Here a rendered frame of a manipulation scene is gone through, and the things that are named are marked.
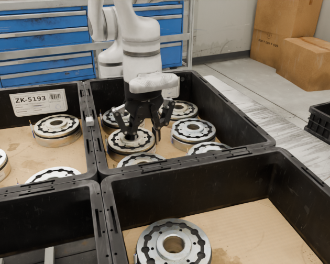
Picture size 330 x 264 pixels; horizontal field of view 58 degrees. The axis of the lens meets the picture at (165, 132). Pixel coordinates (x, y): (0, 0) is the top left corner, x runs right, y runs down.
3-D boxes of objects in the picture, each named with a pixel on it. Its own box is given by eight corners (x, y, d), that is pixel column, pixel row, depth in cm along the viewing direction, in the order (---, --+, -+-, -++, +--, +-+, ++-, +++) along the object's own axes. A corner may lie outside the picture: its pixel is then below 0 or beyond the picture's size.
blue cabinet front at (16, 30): (1, 90, 226) (-23, 12, 197) (96, 77, 251) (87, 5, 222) (1, 92, 224) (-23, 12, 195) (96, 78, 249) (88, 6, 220)
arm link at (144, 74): (132, 95, 51) (130, 59, 48) (114, 75, 60) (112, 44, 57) (180, 87, 54) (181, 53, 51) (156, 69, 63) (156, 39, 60)
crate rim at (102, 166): (84, 88, 77) (83, 79, 75) (193, 77, 84) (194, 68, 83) (100, 189, 44) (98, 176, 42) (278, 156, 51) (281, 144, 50)
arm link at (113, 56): (119, 4, 90) (124, 60, 99) (88, 6, 87) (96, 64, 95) (129, 7, 83) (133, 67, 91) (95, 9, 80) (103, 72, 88)
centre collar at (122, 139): (117, 135, 65) (117, 133, 65) (138, 131, 67) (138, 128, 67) (123, 146, 62) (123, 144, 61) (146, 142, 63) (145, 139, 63)
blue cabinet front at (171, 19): (105, 76, 254) (98, 4, 225) (181, 65, 278) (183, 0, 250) (106, 77, 251) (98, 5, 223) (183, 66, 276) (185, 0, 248)
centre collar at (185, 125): (178, 126, 69) (178, 123, 69) (197, 122, 71) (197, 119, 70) (188, 136, 65) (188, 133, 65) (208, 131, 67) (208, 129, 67)
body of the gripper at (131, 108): (155, 66, 63) (156, 106, 68) (116, 71, 60) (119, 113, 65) (170, 77, 57) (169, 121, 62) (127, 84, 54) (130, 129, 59)
